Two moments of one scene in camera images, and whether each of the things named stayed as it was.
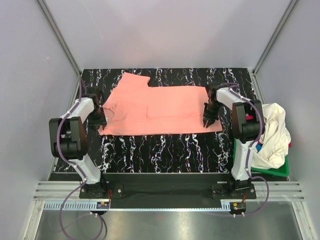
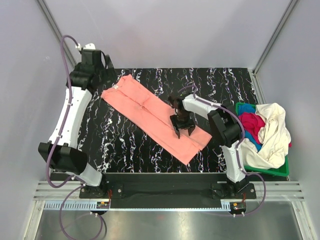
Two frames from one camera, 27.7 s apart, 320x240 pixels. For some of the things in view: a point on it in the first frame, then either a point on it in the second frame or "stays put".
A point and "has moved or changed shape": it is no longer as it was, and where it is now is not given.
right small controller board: x=237 y=207 stays put
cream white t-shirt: x=275 y=138 stays put
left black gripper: x=101 y=121 to x=109 y=74
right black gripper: x=211 y=118 to x=190 y=124
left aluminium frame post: x=63 y=43 stays put
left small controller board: x=102 y=205 stays put
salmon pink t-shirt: x=132 y=107 has moved or changed shape
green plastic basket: x=282 y=170 stays put
